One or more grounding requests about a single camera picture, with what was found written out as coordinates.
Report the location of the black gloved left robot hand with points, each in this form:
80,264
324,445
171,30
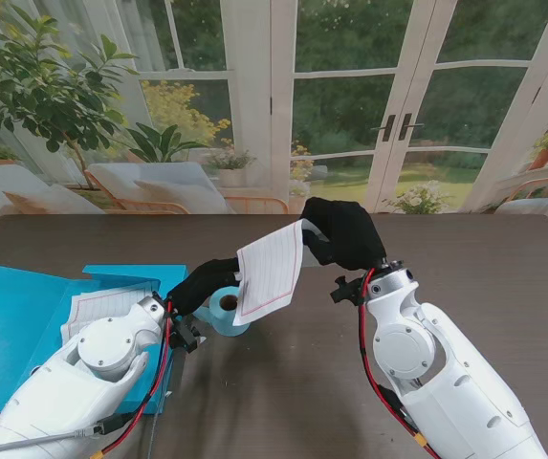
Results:
202,287

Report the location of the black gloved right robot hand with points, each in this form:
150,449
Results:
345,234

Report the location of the light blue label roll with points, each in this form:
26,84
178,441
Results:
223,315

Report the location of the red-lined white paper sheet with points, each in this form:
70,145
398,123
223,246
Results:
96,306
269,272

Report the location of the blue file box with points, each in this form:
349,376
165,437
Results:
15,325

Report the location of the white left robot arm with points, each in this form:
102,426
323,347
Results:
87,373

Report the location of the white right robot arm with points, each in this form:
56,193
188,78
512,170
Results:
445,363

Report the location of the printed garden room backdrop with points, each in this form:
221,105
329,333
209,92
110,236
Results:
340,95

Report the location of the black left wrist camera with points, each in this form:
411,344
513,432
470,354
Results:
185,334

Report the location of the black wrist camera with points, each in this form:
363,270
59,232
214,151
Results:
185,334
345,289

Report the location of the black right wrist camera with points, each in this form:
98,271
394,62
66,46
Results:
345,289

